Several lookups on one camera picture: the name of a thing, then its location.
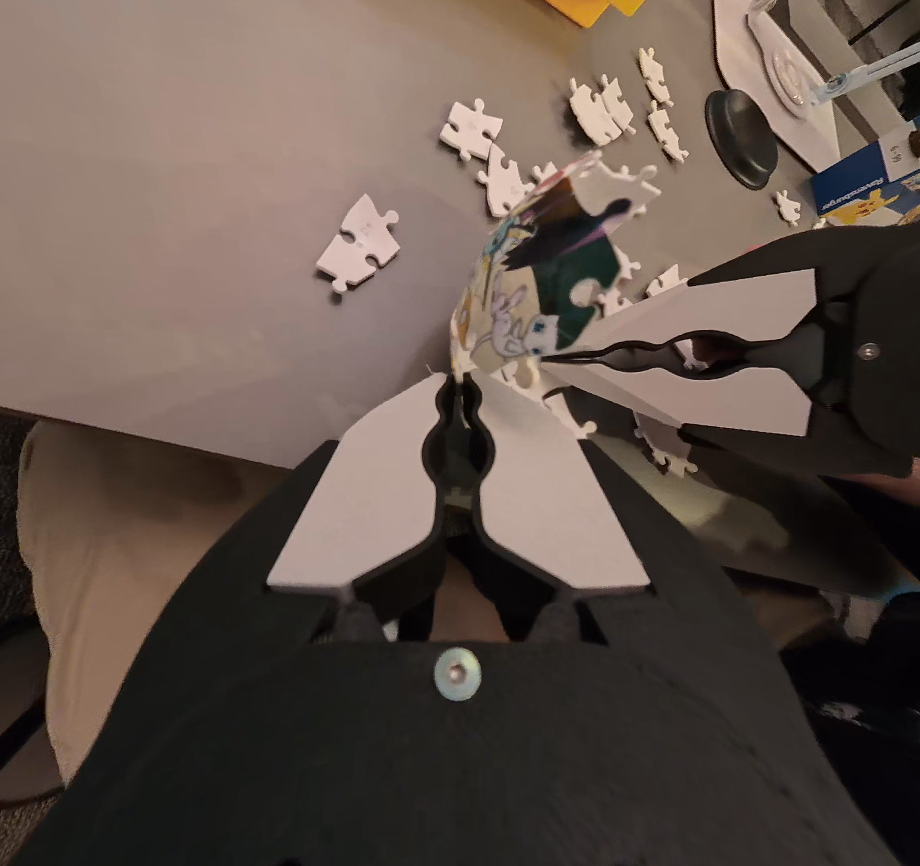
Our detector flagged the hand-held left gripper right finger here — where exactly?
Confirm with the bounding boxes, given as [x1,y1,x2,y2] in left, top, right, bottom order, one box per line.
[461,374,653,642]

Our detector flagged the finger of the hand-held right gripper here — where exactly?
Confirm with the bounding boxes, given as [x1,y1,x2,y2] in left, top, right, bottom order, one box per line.
[550,268,820,363]
[540,356,817,439]

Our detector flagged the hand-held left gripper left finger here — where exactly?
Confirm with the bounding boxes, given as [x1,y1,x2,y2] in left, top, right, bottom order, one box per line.
[266,372,461,642]

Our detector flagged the partly built puzzle ball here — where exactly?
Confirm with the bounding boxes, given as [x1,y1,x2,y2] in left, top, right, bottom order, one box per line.
[449,149,662,439]

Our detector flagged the puzzle pieces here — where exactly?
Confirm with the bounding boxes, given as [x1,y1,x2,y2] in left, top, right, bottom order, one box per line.
[315,47,828,480]

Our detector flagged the blue puzzle box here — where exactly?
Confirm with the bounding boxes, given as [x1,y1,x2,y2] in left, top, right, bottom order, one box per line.
[811,117,920,229]

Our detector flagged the black round ball stand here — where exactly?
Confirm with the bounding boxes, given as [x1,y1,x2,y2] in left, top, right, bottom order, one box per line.
[704,89,779,190]

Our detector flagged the person's beige trousers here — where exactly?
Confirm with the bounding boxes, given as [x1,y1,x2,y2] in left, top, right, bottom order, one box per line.
[18,421,899,784]

